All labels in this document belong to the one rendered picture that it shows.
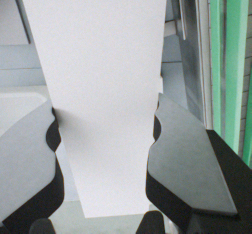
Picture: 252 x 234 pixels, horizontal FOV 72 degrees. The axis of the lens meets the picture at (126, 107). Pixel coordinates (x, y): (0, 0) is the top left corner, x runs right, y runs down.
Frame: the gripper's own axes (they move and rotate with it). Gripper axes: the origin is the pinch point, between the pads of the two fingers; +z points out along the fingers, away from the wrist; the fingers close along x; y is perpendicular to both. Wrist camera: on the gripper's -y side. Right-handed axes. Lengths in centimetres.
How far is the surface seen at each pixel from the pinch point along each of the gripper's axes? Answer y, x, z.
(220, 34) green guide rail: -0.5, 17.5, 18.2
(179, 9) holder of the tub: -3.6, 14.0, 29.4
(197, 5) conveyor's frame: -4.4, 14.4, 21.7
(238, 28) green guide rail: -2.1, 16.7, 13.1
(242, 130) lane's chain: 22.4, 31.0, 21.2
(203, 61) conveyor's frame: 4.9, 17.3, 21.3
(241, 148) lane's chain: 28.9, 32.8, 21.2
